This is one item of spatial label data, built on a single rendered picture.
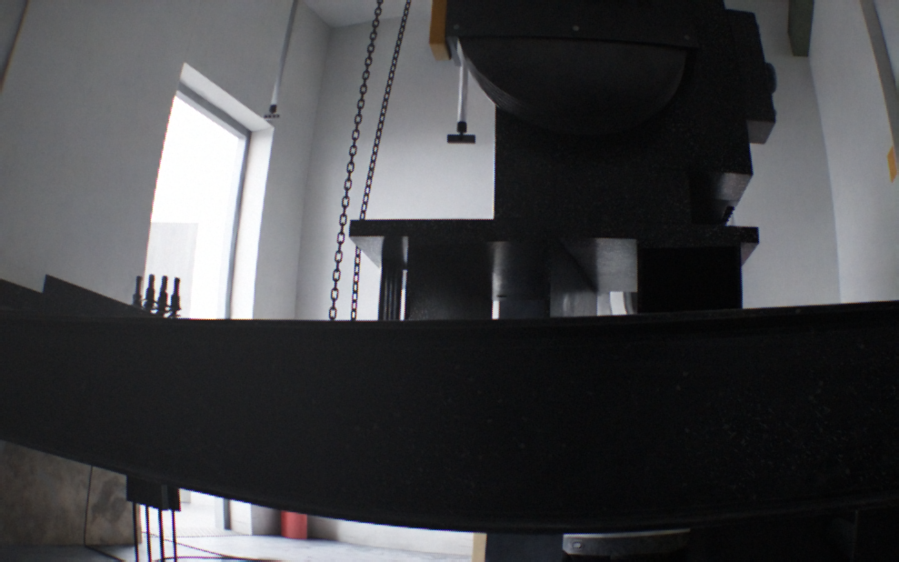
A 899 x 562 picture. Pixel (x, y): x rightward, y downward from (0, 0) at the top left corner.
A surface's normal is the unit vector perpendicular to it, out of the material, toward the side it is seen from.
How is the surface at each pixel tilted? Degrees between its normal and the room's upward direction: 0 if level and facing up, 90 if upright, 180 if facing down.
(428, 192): 90
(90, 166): 90
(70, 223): 90
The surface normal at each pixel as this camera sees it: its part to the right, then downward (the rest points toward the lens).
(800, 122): -0.32, -0.22
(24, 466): 0.95, -0.03
